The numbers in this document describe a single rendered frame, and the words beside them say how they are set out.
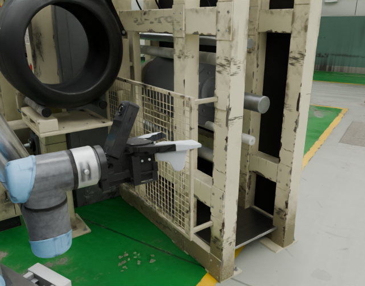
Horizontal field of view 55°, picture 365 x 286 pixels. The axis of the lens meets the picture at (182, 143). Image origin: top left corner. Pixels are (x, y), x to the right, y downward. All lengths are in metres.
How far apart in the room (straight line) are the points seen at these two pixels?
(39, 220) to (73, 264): 1.53
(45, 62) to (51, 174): 1.49
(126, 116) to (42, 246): 0.28
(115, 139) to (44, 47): 1.46
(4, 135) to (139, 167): 0.26
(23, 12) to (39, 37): 0.42
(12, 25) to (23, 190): 1.13
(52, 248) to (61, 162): 0.16
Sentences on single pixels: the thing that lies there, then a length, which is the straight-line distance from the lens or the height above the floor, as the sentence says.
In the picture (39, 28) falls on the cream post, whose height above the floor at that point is 1.26.
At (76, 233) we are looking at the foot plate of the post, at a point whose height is 0.01.
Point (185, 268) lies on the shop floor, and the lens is 2.08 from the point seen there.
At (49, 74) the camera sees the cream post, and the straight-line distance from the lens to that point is 2.11.
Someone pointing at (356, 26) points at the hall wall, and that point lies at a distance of 10.31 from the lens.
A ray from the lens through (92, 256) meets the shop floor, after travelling 2.22.
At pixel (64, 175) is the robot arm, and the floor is 1.05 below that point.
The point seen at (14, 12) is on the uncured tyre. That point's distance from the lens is 1.69.
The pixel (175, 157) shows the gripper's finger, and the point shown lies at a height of 1.05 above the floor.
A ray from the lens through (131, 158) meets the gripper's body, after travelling 0.68.
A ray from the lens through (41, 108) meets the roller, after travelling 1.77.
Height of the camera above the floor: 1.30
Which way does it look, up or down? 19 degrees down
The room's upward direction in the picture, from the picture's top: straight up
